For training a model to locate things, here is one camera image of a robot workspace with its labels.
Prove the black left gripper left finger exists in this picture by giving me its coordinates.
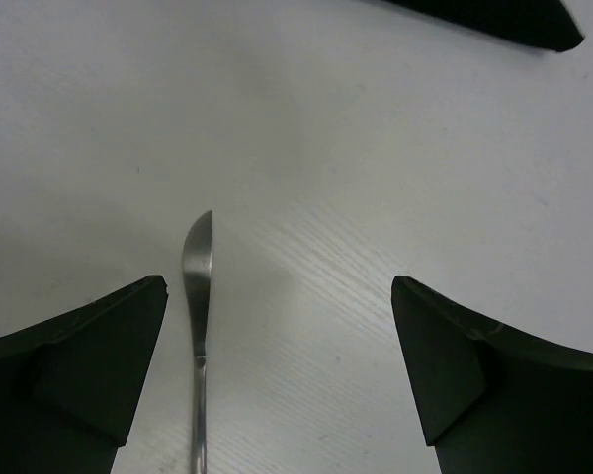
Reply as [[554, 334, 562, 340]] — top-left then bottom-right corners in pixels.
[[0, 275, 168, 473]]

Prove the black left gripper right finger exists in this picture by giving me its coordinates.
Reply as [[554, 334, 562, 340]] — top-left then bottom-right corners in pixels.
[[391, 276, 593, 473]]

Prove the black cloth placemat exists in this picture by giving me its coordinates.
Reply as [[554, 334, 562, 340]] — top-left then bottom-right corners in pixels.
[[396, 0, 584, 52]]

